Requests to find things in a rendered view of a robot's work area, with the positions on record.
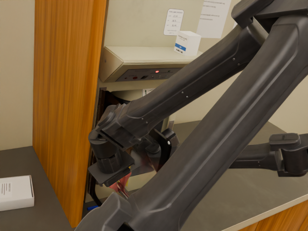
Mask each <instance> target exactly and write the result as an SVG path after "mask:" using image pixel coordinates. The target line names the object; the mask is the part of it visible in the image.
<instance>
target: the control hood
mask: <svg viewBox="0 0 308 231"><path fill-rule="evenodd" d="M202 53H203V52H201V51H199V50H198V52H197V55H192V56H183V55H182V54H180V53H178V52H176V51H174V47H128V46H105V47H104V52H103V60H102V68H101V76H100V80H101V81H102V82H103V83H114V82H115V81H116V80H117V79H118V78H119V77H120V76H121V75H123V74H124V73H125V72H126V71H127V70H128V69H154V68H184V67H185V66H186V65H188V64H189V63H190V62H192V61H193V60H194V59H196V58H197V57H199V56H200V55H201V54H202ZM155 80H157V79H155ZM163 80H165V79H163ZM137 81H140V80H137ZM146 81H148V80H146ZM120 82H123V81H120ZM129 82H131V81H129Z"/></svg>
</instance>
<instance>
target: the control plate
mask: <svg viewBox="0 0 308 231"><path fill-rule="evenodd" d="M181 69H182V68H154V69H128V70H127V71H126V72H125V73H124V74H123V75H121V76H120V77H119V78H118V79H117V80H116V81H115V82H120V81H137V80H155V79H169V78H170V77H171V76H173V75H174V74H176V73H177V72H178V71H180V70H181ZM156 71H159V72H156ZM167 71H170V72H167ZM166 75H167V77H165V76H166ZM143 76H148V77H147V78H145V79H141V78H142V77H143ZM152 76H154V78H152ZM158 76H161V77H160V78H159V77H158ZM126 77H127V79H124V78H126ZM133 77H137V79H133Z"/></svg>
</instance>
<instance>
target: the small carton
mask: <svg viewBox="0 0 308 231"><path fill-rule="evenodd" d="M200 39H201V36H200V35H198V34H196V33H193V32H191V31H178V33H177V38H176V43H175V47H174V51H176V52H178V53H180V54H182V55H183V56H192V55H197V52H198V47H199V43H200Z"/></svg>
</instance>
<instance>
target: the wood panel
mask: <svg viewBox="0 0 308 231"><path fill-rule="evenodd" d="M105 9H106V0H35V17H34V69H33V148H34V150H35V152H36V155H37V157H38V159H39V161H40V163H41V165H42V167H43V169H44V171H45V173H46V175H47V177H48V180H49V182H50V183H51V185H52V188H53V190H54V192H55V194H56V196H57V198H58V200H59V202H60V204H61V206H62V208H63V210H64V213H65V215H66V217H67V219H68V221H69V223H70V225H71V227H72V228H74V227H77V226H78V224H79V223H80V222H81V220H82V212H83V201H84V193H85V184H86V176H87V168H88V157H89V149H90V142H89V140H88V135H89V133H90V132H91V131H92V124H93V116H94V104H95V96H96V88H97V80H98V72H99V60H100V52H101V44H102V36H103V28H104V20H105Z"/></svg>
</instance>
